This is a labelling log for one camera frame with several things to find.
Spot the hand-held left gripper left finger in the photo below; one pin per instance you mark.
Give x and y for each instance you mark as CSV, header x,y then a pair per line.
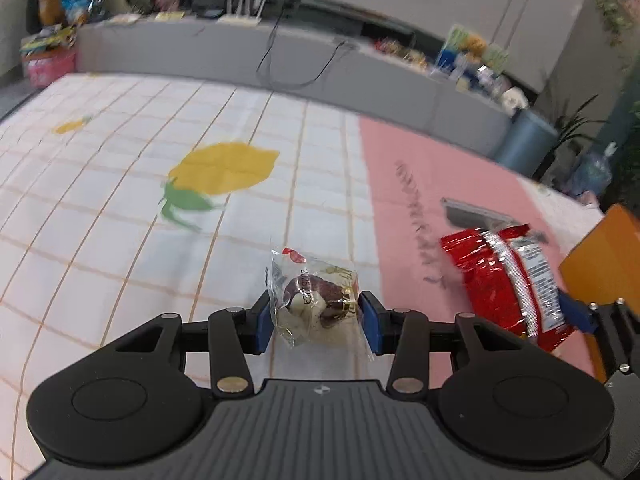
x,y
264,325

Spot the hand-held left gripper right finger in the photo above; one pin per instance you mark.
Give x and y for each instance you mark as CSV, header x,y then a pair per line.
x,y
369,322

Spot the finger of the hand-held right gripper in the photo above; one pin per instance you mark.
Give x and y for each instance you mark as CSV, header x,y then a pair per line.
x,y
575,312

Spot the clear chocolate snack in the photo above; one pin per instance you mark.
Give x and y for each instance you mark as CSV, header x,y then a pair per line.
x,y
320,305

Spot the orange cardboard box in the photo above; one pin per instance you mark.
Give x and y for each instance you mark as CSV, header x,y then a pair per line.
x,y
607,255

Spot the red snack packet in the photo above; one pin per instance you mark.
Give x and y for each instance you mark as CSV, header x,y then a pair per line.
x,y
490,285

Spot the pink printed mat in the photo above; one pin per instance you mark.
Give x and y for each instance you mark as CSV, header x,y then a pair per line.
x,y
415,200

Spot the large water bottle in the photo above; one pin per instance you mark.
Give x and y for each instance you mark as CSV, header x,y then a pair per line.
x,y
592,172

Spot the blue-grey trash bin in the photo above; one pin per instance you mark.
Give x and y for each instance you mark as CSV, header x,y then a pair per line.
x,y
525,145

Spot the potted plant with black pot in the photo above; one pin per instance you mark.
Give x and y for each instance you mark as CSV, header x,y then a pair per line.
x,y
575,125

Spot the white cap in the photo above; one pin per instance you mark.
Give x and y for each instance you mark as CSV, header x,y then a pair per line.
x,y
515,97

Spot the grey tv console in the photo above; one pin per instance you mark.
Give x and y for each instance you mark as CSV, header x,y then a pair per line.
x,y
350,75

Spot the pile of snack packets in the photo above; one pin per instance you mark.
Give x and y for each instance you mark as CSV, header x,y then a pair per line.
x,y
405,52

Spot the brown teddy bear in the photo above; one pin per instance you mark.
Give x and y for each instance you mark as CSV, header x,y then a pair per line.
x,y
474,46

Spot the hanging green vine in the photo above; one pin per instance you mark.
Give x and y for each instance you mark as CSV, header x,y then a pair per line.
x,y
612,17

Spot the white router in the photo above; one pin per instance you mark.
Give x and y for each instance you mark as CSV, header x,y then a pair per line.
x,y
242,12

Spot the pink storage box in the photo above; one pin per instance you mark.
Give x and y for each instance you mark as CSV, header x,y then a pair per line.
x,y
49,67

